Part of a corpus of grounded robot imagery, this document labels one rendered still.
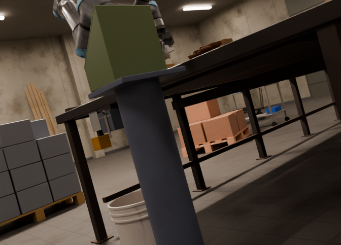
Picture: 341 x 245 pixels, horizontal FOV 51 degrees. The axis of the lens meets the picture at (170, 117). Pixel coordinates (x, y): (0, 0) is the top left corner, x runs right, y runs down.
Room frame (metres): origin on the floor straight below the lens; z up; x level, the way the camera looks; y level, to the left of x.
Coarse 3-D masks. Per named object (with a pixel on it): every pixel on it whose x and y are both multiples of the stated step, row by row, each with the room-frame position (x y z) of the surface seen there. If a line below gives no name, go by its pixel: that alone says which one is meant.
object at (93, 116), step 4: (92, 112) 2.19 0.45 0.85; (96, 112) 2.15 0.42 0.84; (92, 116) 2.20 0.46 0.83; (96, 116) 2.16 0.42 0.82; (92, 120) 2.21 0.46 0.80; (96, 120) 2.17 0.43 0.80; (92, 124) 2.22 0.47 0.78; (96, 124) 2.18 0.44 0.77; (92, 128) 2.22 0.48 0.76; (96, 128) 2.19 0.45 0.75; (100, 128) 2.16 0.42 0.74
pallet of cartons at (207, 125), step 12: (192, 108) 6.13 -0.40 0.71; (204, 108) 6.04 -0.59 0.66; (216, 108) 6.39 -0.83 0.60; (192, 120) 6.16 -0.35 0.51; (204, 120) 5.82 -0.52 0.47; (216, 120) 5.36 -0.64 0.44; (228, 120) 5.30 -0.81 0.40; (240, 120) 6.03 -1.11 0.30; (180, 132) 5.62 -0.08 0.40; (192, 132) 5.53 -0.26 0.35; (204, 132) 5.52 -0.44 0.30; (216, 132) 5.37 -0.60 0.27; (228, 132) 5.31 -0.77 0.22; (240, 132) 5.72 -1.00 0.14; (204, 144) 5.44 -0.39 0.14; (216, 144) 5.98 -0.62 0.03; (228, 144) 5.30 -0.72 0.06
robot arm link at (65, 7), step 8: (56, 0) 1.72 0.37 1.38; (64, 0) 1.68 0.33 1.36; (72, 0) 1.69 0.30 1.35; (56, 8) 1.72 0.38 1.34; (64, 8) 1.66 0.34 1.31; (72, 8) 1.63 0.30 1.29; (56, 16) 1.76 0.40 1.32; (64, 16) 1.66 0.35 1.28; (72, 16) 1.58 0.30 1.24; (72, 24) 1.56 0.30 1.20; (72, 32) 1.51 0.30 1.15; (80, 32) 1.42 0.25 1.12; (88, 32) 1.40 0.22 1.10; (80, 40) 1.43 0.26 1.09; (80, 48) 1.45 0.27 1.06; (80, 56) 1.47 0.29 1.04
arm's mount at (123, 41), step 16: (96, 16) 1.20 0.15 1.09; (112, 16) 1.23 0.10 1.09; (128, 16) 1.28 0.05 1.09; (144, 16) 1.33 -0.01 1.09; (96, 32) 1.22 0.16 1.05; (112, 32) 1.22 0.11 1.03; (128, 32) 1.27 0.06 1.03; (144, 32) 1.31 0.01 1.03; (96, 48) 1.24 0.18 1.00; (112, 48) 1.21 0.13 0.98; (128, 48) 1.25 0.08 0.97; (144, 48) 1.30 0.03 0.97; (160, 48) 1.35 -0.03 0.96; (96, 64) 1.26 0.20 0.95; (112, 64) 1.20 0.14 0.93; (128, 64) 1.24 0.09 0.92; (144, 64) 1.29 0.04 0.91; (160, 64) 1.34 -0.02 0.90; (96, 80) 1.28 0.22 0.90; (112, 80) 1.21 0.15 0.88
